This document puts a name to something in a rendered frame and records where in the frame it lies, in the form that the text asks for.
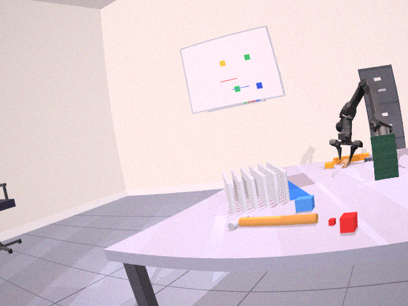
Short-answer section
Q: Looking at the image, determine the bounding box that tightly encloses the blue cube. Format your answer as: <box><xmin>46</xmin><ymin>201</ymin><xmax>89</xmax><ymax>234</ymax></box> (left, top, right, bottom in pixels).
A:
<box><xmin>295</xmin><ymin>195</ymin><xmax>315</xmax><ymax>212</ymax></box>

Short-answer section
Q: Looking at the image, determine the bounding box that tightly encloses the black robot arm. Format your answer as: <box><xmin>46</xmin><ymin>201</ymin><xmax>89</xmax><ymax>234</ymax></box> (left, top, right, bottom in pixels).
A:
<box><xmin>336</xmin><ymin>78</ymin><xmax>393</xmax><ymax>140</ymax></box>

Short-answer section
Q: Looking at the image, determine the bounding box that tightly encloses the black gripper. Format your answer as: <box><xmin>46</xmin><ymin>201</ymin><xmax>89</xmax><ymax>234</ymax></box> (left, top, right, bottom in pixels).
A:
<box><xmin>329</xmin><ymin>128</ymin><xmax>363</xmax><ymax>161</ymax></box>

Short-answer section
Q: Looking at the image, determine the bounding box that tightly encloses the orange flat strip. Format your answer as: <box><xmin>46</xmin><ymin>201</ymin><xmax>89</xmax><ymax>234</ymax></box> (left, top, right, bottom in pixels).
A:
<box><xmin>333</xmin><ymin>152</ymin><xmax>369</xmax><ymax>165</ymax></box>

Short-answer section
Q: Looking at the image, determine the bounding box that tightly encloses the blue tape strip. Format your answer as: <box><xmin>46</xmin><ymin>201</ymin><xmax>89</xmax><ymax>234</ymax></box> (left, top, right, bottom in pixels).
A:
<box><xmin>288</xmin><ymin>181</ymin><xmax>310</xmax><ymax>200</ymax></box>

